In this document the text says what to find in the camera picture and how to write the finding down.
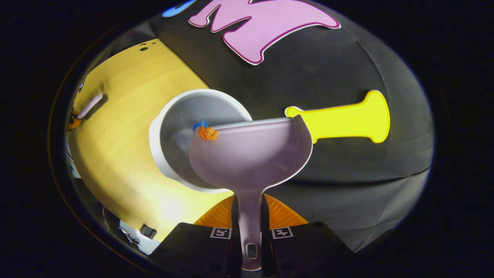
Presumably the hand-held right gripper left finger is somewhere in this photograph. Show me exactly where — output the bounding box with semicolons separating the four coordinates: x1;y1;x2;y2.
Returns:
149;194;238;278

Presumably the white ribbed garbage bin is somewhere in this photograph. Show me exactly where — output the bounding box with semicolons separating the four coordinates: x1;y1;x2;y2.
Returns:
149;89;253;193

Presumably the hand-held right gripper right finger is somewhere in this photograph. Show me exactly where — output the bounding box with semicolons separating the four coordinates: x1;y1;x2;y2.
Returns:
262;193;356;278

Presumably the black backdrop cloth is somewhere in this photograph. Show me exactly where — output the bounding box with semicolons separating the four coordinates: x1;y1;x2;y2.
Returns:
116;0;435;253

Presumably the lilac dustpan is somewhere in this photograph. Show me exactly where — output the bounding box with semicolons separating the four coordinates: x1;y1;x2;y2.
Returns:
188;115;313;271

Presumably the small lilac broom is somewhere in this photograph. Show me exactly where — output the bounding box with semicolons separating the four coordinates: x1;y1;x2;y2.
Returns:
76;92;108;120

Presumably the orange paper scrap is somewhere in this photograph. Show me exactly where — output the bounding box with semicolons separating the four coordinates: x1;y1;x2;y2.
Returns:
198;125;219;141

